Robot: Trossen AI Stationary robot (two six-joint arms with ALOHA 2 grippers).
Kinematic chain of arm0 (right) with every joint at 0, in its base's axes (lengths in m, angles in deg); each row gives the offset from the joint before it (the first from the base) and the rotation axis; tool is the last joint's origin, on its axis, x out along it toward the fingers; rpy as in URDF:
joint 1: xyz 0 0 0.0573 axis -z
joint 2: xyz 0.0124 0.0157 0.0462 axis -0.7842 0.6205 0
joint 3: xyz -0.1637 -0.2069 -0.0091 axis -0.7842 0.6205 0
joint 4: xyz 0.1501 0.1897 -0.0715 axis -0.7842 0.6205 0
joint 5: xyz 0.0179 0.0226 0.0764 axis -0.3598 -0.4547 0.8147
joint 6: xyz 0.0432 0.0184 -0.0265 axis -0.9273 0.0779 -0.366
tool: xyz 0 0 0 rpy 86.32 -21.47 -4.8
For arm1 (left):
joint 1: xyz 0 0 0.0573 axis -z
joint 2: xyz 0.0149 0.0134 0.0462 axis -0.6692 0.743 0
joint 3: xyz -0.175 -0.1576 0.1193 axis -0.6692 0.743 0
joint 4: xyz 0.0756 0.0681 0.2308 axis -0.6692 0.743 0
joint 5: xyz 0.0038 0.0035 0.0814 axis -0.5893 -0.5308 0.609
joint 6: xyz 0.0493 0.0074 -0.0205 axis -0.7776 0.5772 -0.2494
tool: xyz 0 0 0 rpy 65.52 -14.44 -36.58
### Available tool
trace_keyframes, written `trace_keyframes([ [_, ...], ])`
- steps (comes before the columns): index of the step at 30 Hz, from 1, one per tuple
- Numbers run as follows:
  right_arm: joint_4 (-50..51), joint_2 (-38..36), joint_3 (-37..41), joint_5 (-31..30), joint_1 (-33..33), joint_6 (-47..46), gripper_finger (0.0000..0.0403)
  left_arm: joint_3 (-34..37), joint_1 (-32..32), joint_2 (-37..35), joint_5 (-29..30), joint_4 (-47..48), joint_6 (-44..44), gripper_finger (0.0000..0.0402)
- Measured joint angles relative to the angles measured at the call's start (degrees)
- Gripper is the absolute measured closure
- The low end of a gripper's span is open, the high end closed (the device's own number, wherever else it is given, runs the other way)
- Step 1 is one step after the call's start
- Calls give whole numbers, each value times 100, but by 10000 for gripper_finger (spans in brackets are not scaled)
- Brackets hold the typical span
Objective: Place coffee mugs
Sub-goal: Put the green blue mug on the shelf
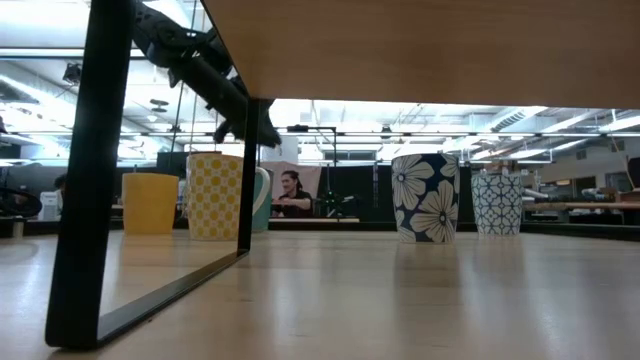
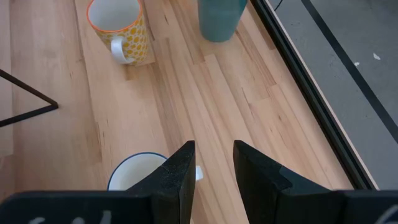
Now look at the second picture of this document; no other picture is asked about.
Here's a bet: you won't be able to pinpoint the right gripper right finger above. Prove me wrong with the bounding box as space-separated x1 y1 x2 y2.
233 139 398 224

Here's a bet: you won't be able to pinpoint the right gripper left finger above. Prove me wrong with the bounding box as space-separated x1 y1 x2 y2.
0 139 197 224

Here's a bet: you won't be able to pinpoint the navy white flower mug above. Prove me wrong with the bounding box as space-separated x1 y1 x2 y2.
106 151 205 192

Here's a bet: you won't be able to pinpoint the yellow dotted mug white handle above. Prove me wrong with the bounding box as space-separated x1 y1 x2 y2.
86 0 150 66

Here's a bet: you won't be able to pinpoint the large white mug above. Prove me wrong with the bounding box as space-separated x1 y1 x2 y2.
197 0 249 44

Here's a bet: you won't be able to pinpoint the wooden shelf riser black legs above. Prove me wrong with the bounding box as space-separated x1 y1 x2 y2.
0 0 59 158

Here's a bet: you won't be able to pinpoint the black aluminium table frame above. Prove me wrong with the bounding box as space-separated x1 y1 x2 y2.
248 0 380 190

